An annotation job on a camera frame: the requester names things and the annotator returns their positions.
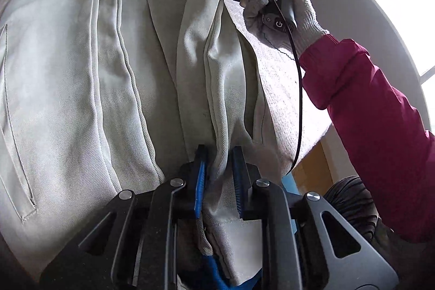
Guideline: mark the window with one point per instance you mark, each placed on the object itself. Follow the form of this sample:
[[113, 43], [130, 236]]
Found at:
[[407, 4]]

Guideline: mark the pink plaid blanket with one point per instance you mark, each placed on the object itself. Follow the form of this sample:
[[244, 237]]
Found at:
[[282, 99]]

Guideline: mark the light blue floor mat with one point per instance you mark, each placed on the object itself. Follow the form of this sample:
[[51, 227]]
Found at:
[[290, 184]]

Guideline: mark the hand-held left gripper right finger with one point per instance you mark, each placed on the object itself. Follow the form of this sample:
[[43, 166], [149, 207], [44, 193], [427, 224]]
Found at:
[[238, 188]]

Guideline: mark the person's right hand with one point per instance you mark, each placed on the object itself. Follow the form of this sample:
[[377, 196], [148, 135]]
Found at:
[[306, 11]]

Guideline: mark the person's right forearm pink sleeve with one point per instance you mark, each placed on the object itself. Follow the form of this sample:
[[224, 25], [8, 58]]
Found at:
[[373, 113]]

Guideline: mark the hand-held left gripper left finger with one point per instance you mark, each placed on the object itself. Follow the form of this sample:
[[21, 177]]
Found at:
[[200, 188]]

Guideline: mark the beige and blue jacket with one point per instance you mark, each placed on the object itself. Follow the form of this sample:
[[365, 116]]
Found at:
[[85, 89]]

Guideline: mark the person's striped pants leg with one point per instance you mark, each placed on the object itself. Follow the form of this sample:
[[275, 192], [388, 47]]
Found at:
[[353, 201]]

